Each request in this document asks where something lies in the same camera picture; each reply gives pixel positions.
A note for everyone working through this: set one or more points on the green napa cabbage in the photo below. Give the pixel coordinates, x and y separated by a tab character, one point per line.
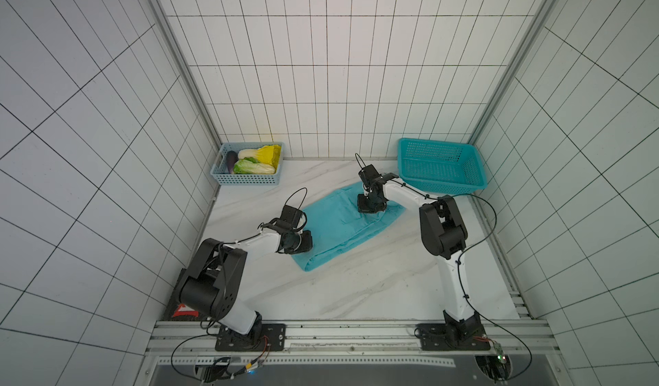
252	166

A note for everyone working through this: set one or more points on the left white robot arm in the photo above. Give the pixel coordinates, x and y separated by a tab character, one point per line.
211	283

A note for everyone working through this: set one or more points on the aluminium mounting rail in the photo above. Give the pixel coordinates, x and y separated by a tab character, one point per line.
530	344

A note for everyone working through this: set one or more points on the teal plastic basket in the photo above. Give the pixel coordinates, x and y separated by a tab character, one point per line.
444	168

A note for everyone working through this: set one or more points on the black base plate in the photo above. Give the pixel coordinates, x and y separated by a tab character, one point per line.
262	337
451	338

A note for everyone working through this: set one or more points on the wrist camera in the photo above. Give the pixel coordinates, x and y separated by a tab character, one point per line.
369	175
292	218

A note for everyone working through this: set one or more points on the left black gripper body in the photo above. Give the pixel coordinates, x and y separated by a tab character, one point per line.
299	244

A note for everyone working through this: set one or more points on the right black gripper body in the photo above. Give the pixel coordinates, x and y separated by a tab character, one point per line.
371	204

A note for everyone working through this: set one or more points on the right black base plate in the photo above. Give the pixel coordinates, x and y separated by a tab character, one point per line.
451	338

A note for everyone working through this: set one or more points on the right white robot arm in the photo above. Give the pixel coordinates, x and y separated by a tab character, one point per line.
444	235

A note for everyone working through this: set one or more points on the dark purple eggplant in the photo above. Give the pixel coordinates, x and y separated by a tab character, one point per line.
231	159

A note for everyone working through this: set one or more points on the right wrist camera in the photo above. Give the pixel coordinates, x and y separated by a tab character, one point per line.
369	175

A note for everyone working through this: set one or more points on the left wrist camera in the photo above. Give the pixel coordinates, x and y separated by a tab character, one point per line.
292	218

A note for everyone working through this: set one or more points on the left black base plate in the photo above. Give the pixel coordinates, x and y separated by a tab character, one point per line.
262	337

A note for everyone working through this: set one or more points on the teal long pants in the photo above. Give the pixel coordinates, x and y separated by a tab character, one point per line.
337	226

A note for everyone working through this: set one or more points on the light blue perforated basket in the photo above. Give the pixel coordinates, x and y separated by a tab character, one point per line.
244	150

